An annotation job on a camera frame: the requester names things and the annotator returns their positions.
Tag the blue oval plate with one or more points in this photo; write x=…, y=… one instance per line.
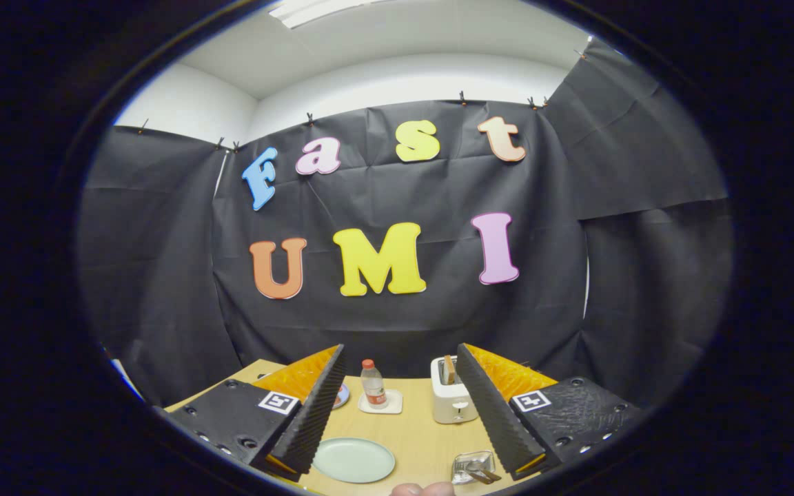
x=343, y=396

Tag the toast bread slice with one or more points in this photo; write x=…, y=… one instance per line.
x=449, y=370

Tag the pale green round plate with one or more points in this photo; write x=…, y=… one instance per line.
x=354, y=460

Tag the white square coaster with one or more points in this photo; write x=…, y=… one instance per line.
x=393, y=405

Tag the row of cloth clips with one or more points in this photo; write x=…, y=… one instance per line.
x=462, y=98

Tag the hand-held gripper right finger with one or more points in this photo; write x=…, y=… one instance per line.
x=497, y=420

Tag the clear water bottle red cap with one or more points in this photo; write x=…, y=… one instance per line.
x=373, y=386

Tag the cream white toaster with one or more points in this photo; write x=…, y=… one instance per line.
x=452, y=406

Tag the ceiling light panel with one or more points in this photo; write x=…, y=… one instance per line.
x=328, y=10

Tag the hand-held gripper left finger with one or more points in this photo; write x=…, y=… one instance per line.
x=311, y=420

